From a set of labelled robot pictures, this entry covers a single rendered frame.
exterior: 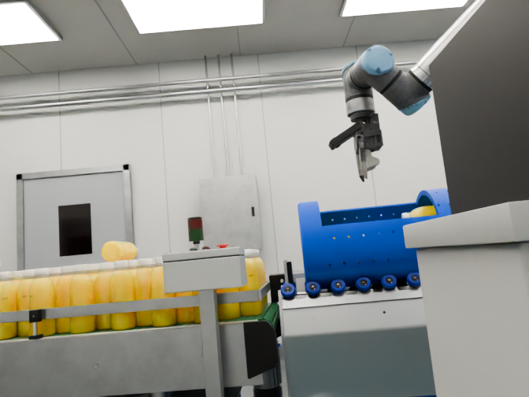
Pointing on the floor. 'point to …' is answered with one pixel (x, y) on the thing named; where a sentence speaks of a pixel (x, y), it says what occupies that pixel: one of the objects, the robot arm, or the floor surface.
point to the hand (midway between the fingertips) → (362, 176)
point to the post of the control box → (211, 343)
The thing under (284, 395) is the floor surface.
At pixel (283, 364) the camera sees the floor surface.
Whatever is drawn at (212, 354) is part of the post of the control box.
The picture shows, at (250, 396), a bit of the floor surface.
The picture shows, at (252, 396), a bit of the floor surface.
